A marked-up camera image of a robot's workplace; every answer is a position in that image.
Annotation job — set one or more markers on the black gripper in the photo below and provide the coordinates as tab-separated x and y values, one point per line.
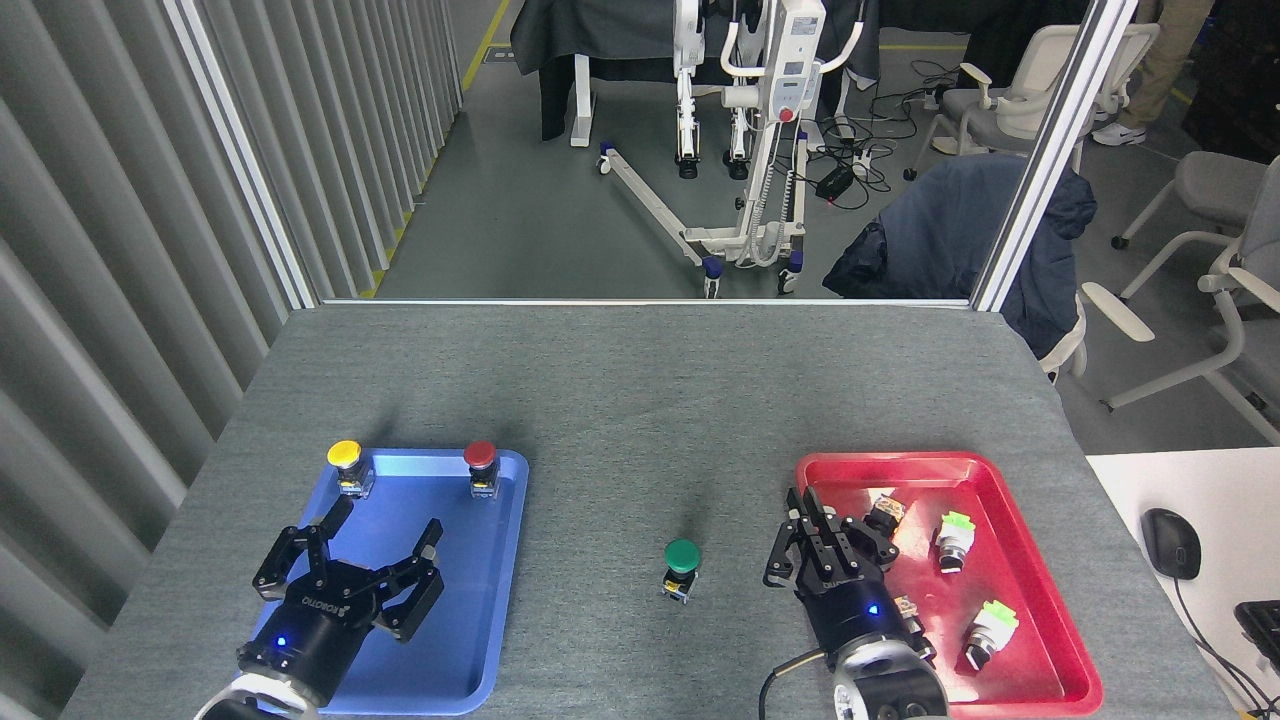
860	610
320	630

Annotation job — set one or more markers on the green push button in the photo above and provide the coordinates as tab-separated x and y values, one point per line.
682	555

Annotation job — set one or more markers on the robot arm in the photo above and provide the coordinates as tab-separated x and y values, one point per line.
890	690
250	700

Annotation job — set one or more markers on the yellow push button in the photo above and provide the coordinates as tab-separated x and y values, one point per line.
345	455

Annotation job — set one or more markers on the red push button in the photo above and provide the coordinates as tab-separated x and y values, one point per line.
481	456

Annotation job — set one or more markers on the blue plastic tray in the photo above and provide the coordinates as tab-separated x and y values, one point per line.
470	600

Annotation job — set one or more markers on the red plastic tray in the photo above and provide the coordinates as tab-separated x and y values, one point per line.
1040	570

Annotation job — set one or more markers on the white chair under jacket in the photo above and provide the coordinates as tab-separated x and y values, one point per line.
1068	350

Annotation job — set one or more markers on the dark blue jacket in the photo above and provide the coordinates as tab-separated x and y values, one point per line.
930	230

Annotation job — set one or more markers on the black computer mouse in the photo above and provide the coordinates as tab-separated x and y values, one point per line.
1171	542

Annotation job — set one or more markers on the black power adapter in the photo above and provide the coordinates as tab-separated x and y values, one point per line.
834	181

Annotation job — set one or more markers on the black keyboard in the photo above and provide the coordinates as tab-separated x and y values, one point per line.
1262	630

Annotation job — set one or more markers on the white wheeled stand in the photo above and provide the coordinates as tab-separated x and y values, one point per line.
785	90

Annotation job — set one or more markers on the white hanging robot legs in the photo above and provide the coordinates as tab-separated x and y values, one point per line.
687	100

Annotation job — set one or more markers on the white office chair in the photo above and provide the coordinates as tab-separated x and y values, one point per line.
1010	100

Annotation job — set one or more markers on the grey white armrest chair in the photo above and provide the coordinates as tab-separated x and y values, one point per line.
1250	290

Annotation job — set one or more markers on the white table leg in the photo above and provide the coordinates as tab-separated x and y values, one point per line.
581	100

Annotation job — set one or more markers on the grey seat office chair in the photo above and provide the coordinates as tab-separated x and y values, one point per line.
1215	185

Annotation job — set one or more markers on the black table cloth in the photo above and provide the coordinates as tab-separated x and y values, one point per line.
600	30

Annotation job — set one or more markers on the person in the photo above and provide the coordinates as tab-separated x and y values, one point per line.
1165	60

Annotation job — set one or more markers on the green knob white switch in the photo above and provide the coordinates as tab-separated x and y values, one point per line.
988	632
953	540

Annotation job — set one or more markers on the silver frame rail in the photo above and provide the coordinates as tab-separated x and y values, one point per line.
650	301

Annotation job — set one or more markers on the silver frame post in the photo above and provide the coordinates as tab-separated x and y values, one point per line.
1050	150

